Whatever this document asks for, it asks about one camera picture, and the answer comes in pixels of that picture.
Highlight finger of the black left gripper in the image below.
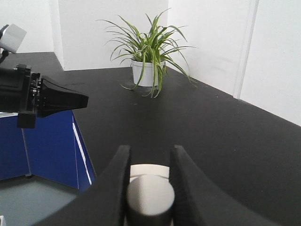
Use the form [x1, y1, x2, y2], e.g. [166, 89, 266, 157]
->
[37, 76, 89, 118]

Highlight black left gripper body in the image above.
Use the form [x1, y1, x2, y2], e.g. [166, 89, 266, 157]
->
[0, 64, 41, 129]

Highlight blue lab cabinets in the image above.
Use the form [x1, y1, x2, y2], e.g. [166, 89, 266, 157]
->
[0, 111, 95, 192]

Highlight glass jar with white lid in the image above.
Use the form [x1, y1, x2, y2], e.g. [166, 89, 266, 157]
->
[125, 164, 175, 226]

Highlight white plant pot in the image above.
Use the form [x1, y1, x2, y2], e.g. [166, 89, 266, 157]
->
[131, 59, 163, 89]

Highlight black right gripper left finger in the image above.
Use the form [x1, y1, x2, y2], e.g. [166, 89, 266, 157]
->
[35, 145, 131, 226]

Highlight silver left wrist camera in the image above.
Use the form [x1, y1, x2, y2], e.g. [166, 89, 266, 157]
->
[0, 24, 27, 54]

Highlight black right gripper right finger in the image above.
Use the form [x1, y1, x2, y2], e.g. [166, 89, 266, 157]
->
[169, 145, 276, 226]

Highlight green spider plant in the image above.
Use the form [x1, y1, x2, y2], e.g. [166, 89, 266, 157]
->
[106, 11, 197, 98]

